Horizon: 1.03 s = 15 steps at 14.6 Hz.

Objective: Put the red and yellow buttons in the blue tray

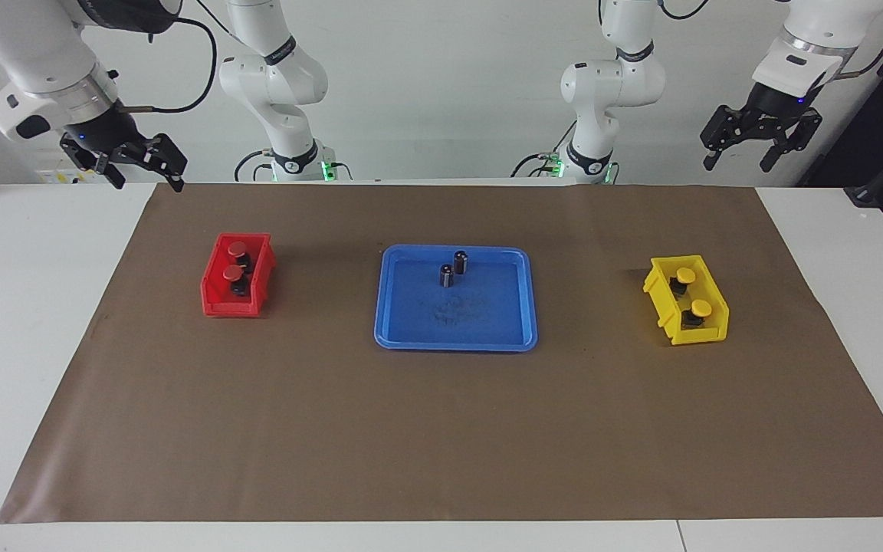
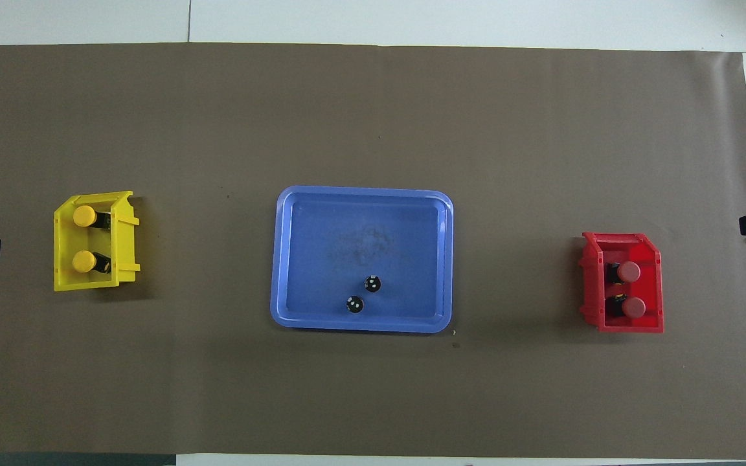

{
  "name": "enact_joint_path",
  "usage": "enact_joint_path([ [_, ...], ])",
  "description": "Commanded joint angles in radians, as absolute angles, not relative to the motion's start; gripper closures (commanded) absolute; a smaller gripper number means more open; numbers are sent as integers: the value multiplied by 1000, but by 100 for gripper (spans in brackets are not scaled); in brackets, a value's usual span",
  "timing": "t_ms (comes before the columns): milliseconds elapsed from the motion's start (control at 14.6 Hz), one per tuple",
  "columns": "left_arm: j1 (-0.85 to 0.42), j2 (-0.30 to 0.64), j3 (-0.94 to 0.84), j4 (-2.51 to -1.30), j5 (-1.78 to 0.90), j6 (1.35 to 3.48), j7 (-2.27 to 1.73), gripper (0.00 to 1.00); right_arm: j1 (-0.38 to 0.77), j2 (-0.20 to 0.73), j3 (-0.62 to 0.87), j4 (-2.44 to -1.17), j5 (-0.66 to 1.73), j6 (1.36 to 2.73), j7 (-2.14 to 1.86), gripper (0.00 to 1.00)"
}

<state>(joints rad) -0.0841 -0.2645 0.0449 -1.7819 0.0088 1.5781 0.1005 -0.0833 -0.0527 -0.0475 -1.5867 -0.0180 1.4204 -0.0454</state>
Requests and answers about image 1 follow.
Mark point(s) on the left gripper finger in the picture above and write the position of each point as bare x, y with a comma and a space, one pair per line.
711, 159
771, 159

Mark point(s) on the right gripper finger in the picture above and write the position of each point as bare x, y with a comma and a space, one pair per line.
176, 181
116, 177

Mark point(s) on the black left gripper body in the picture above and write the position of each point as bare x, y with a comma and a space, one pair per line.
771, 115

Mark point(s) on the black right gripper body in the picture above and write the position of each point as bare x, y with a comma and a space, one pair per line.
116, 138

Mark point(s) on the red push button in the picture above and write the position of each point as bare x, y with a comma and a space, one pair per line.
237, 248
233, 274

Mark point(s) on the yellow push button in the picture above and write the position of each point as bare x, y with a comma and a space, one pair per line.
700, 308
685, 276

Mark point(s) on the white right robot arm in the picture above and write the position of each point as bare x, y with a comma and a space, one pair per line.
27, 54

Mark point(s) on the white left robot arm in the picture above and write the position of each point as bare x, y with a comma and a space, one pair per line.
614, 77

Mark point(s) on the blue plastic tray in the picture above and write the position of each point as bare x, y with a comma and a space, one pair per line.
487, 322

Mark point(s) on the red plastic bin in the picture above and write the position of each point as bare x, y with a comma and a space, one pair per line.
215, 295

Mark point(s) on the yellow plastic bin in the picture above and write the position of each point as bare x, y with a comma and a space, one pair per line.
660, 303

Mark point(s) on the black cylindrical capacitor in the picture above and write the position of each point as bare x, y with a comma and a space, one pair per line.
461, 262
448, 276

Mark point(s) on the brown paper mat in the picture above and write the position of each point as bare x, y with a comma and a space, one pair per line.
441, 437

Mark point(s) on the white wall outlet box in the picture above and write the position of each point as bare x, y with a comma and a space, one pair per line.
58, 176

